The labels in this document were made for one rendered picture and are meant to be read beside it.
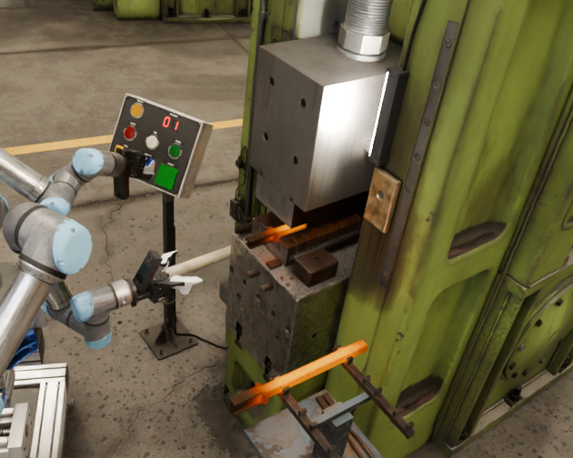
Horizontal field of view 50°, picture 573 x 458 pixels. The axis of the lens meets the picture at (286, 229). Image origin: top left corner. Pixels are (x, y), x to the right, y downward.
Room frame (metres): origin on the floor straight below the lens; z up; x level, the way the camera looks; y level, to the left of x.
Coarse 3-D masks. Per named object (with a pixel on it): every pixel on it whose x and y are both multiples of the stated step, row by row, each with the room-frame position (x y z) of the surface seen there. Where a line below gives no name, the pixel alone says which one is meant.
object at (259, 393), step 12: (348, 348) 1.18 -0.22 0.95; (360, 348) 1.19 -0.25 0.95; (324, 360) 1.13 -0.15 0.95; (336, 360) 1.13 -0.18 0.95; (300, 372) 1.08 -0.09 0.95; (312, 372) 1.08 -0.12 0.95; (264, 384) 1.02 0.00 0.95; (276, 384) 1.03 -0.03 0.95; (288, 384) 1.04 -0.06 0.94; (240, 396) 0.97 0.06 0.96; (252, 396) 0.97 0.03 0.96; (264, 396) 0.98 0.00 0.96; (228, 408) 0.96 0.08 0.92; (240, 408) 0.96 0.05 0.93
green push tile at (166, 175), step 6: (162, 168) 1.84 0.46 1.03; (168, 168) 1.83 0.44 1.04; (174, 168) 1.83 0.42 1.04; (162, 174) 1.82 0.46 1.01; (168, 174) 1.82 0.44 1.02; (174, 174) 1.81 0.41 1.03; (156, 180) 1.82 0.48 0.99; (162, 180) 1.81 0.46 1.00; (168, 180) 1.81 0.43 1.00; (174, 180) 1.80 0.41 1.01; (168, 186) 1.79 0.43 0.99
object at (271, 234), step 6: (270, 228) 1.60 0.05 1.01; (276, 228) 1.61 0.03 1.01; (282, 228) 1.61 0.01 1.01; (288, 228) 1.62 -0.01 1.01; (294, 228) 1.63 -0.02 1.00; (258, 234) 1.56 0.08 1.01; (264, 234) 1.56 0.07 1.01; (270, 234) 1.56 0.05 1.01; (276, 234) 1.57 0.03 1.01; (246, 240) 1.53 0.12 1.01; (252, 240) 1.52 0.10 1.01; (258, 240) 1.53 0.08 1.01; (264, 240) 1.56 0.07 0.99; (270, 240) 1.57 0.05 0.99; (276, 240) 1.57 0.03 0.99; (252, 246) 1.52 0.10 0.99
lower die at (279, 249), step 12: (264, 216) 1.70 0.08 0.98; (276, 216) 1.71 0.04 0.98; (348, 216) 1.75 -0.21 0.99; (360, 216) 1.76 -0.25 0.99; (252, 228) 1.68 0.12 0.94; (264, 228) 1.63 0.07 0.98; (300, 228) 1.64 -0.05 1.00; (312, 228) 1.66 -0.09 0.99; (336, 228) 1.67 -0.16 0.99; (288, 240) 1.57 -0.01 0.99; (300, 240) 1.58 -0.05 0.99; (312, 240) 1.60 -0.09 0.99; (324, 240) 1.63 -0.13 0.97; (276, 252) 1.57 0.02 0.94; (288, 252) 1.54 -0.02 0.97; (288, 264) 1.54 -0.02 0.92
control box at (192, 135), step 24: (120, 120) 1.98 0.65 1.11; (144, 120) 1.96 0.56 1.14; (168, 120) 1.93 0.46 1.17; (192, 120) 1.91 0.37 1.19; (120, 144) 1.93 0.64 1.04; (144, 144) 1.91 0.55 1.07; (168, 144) 1.88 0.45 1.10; (192, 144) 1.86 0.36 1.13; (192, 168) 1.84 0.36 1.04; (168, 192) 1.79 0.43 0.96
